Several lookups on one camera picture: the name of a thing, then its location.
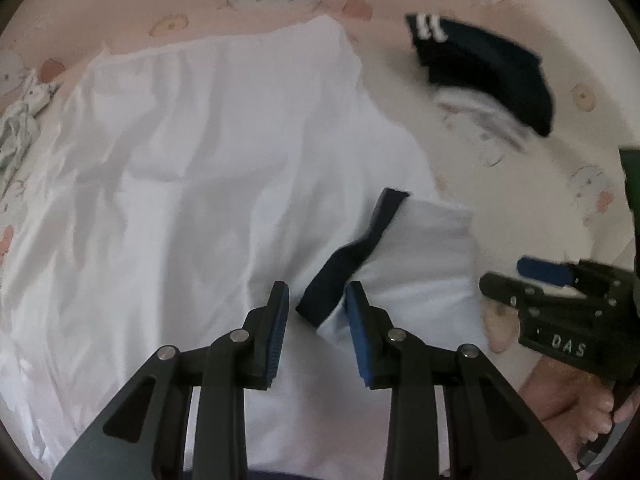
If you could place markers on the person's right hand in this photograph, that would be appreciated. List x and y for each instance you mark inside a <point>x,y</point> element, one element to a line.
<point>560,400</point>

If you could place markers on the white shirt with navy trim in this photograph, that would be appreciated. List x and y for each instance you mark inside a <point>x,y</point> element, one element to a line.
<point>200,160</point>

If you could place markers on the pink cat printed blanket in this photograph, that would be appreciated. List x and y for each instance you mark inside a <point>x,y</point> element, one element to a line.
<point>500,195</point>

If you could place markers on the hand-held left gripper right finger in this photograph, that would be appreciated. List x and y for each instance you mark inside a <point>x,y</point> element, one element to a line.
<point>357,335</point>

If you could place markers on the small patterned white garment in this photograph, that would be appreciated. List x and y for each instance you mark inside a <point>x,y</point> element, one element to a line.
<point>20,125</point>

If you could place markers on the folded navy garment white stripes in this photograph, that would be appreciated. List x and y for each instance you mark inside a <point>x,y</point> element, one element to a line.
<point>490,75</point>

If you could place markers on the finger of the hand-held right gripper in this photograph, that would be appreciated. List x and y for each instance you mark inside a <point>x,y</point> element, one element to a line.
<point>500,290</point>
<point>545,270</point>

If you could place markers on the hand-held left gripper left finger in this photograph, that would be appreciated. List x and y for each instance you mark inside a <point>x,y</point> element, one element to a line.
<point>277,330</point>

